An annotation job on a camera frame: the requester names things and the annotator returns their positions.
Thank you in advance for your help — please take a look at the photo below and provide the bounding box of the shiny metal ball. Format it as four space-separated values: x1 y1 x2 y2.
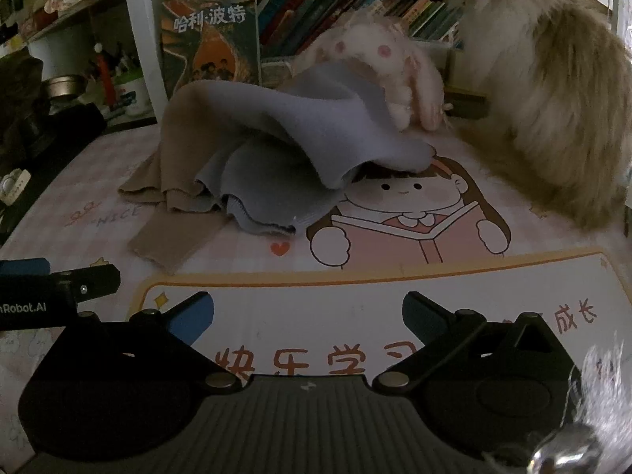
530 425 606 474

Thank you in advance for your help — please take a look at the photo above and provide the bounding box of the row of books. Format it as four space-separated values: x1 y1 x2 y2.
257 0 465 57

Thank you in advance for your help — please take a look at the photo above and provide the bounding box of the white fluffy trim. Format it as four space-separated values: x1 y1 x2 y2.
568 336 632 474

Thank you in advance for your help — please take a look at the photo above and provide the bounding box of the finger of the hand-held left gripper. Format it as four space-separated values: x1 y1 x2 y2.
0 258 51 278
50 263 122 303

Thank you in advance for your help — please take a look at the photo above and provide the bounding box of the fluffy cream cat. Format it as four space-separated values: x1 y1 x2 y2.
434 0 632 230

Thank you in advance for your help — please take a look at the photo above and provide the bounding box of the red pen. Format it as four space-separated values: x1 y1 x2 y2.
96 44 114 105

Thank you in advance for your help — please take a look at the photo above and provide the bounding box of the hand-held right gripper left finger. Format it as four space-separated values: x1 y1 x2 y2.
74 291 244 397

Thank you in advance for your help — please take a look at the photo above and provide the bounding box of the grey-blue garment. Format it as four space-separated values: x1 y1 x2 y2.
195 62 438 235

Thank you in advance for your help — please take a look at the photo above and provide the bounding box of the pink plush bunny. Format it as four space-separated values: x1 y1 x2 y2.
291 17 452 134

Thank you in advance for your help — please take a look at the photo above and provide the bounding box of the white bookshelf frame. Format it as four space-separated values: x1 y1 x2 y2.
121 0 623 119

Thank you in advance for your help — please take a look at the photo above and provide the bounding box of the white wristwatch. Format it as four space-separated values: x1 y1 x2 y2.
0 168 30 205

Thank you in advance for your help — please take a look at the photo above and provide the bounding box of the metal cup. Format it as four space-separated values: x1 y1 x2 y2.
42 75 85 102

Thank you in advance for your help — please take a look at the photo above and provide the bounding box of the toy box with red items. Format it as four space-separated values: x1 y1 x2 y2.
116 71 154 114

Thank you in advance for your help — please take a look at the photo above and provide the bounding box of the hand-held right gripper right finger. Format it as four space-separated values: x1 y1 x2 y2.
371 291 560 397

